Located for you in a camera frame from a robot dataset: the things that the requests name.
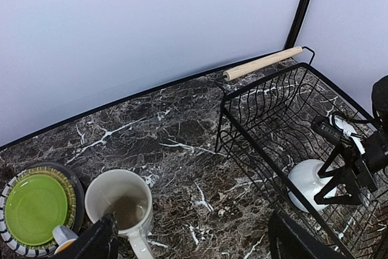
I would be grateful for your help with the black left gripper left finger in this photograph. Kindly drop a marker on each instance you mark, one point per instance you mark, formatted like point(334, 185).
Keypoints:
point(99, 241)

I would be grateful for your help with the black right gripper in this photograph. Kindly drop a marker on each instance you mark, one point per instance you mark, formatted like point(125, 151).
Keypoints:
point(350, 169)

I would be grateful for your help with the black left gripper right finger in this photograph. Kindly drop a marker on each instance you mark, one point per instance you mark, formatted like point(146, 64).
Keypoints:
point(287, 239)

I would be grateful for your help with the white cup with black characters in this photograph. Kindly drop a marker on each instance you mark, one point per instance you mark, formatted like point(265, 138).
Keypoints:
point(64, 237)

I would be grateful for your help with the white bowl with black stripes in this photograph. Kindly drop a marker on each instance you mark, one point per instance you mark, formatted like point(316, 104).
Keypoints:
point(306, 179)

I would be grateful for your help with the white mug with grey pattern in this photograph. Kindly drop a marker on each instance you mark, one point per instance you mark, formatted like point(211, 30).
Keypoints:
point(128, 197)

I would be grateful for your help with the white plate with black stripes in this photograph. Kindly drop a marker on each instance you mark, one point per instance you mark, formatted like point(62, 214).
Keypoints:
point(17, 247)

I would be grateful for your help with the green leaf-shaped dish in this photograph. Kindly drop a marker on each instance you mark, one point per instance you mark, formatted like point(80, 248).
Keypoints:
point(35, 206)

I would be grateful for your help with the black wire dish rack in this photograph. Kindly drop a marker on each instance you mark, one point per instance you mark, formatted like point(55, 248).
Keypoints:
point(265, 127)

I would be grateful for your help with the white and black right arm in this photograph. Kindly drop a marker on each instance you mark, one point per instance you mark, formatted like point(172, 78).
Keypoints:
point(366, 127)

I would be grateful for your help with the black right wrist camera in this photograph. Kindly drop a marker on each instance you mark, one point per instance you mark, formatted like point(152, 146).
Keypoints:
point(337, 131)

